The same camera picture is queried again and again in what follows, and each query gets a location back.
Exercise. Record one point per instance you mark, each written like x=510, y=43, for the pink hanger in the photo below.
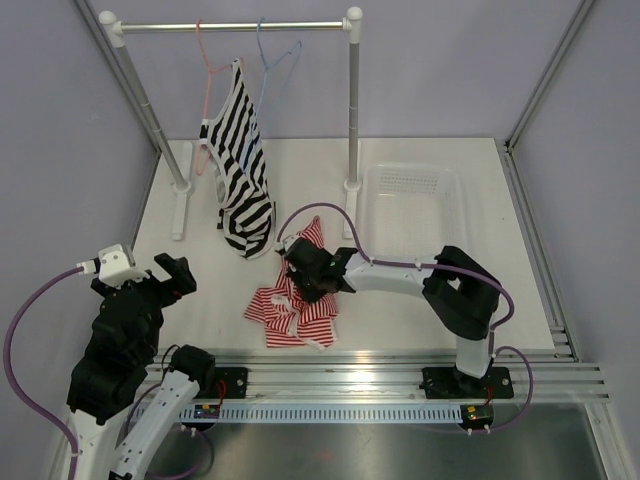
x=201, y=154

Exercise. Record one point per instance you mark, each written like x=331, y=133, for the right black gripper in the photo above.
x=309, y=295

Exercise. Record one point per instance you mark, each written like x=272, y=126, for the silver white clothes rack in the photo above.
x=180, y=167

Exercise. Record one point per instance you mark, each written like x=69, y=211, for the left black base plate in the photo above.
x=230, y=383

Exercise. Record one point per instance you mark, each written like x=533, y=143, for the red white striped tank top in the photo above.
x=288, y=320

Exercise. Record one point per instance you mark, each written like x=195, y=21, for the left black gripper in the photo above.
x=172, y=289

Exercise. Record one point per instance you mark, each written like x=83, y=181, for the black white striped tank top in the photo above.
x=245, y=209

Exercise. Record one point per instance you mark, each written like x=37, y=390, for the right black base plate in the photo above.
x=440, y=382

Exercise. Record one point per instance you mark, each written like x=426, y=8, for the white slotted cable duct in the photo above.
x=328, y=413

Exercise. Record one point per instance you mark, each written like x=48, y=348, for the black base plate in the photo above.
x=230, y=383
x=440, y=382

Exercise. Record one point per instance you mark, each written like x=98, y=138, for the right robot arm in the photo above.
x=463, y=296

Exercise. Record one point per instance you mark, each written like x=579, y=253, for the blue hanger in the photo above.
x=293, y=53

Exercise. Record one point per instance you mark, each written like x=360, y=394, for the white plastic basket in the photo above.
x=411, y=210

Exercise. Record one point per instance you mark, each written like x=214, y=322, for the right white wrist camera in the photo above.
x=283, y=246

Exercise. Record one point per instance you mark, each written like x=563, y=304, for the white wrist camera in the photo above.
x=114, y=266
x=283, y=246

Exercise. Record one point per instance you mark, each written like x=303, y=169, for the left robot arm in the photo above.
x=123, y=343

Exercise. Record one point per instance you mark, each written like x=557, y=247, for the aluminium mounting rail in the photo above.
x=392, y=376

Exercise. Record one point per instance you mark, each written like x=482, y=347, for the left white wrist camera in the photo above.
x=114, y=266

